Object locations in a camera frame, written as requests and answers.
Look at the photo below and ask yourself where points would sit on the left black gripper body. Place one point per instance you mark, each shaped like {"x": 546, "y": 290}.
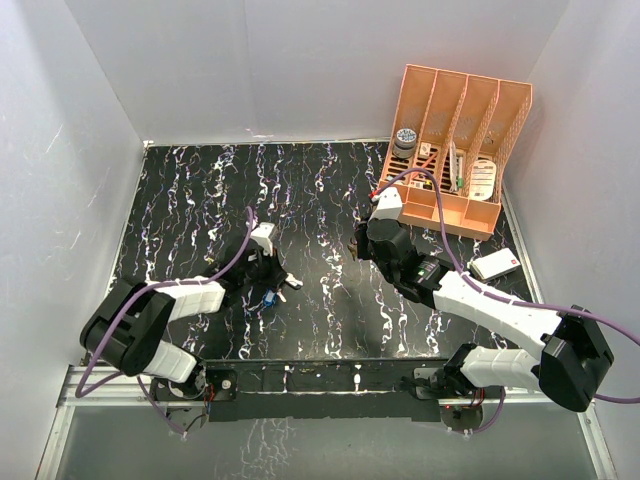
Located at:
{"x": 262, "y": 273}

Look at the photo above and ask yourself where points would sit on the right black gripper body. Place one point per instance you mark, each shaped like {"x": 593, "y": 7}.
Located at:
{"x": 365, "y": 252}

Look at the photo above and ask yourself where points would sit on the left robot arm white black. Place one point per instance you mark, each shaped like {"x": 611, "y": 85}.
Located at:
{"x": 126, "y": 330}

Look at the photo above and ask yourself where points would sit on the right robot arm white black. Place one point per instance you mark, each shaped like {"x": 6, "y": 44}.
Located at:
{"x": 563, "y": 355}

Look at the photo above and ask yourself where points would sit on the key with blue tag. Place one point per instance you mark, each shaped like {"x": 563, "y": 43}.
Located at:
{"x": 271, "y": 298}

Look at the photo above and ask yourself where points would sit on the round patterned tin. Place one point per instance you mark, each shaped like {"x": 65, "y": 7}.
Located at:
{"x": 404, "y": 144}

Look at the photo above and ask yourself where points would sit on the white red-dot box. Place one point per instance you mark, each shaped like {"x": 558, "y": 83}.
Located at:
{"x": 494, "y": 265}

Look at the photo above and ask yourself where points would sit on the white packaged card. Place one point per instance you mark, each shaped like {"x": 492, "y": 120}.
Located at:
{"x": 483, "y": 179}

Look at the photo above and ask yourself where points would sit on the peach desk organizer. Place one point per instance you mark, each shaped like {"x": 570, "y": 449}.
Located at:
{"x": 459, "y": 118}

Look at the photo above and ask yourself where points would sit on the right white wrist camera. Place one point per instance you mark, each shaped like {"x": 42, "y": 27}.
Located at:
{"x": 387, "y": 205}

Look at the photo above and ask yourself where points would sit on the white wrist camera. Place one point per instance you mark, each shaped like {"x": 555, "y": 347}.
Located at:
{"x": 263, "y": 235}
{"x": 387, "y": 205}

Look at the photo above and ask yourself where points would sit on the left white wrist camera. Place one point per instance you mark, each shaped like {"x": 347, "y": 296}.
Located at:
{"x": 263, "y": 235}

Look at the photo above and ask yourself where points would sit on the aluminium front rail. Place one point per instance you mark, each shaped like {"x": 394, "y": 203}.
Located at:
{"x": 319, "y": 420}

